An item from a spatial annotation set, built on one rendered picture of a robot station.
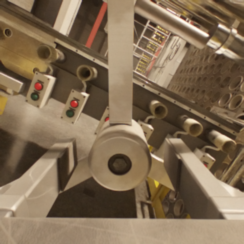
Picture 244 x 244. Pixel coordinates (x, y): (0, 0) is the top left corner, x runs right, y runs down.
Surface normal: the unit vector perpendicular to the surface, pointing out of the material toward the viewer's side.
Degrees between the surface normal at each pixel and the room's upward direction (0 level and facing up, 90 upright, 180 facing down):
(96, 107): 90
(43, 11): 90
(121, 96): 90
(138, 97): 90
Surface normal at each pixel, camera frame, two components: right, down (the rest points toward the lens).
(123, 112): -0.01, 0.25
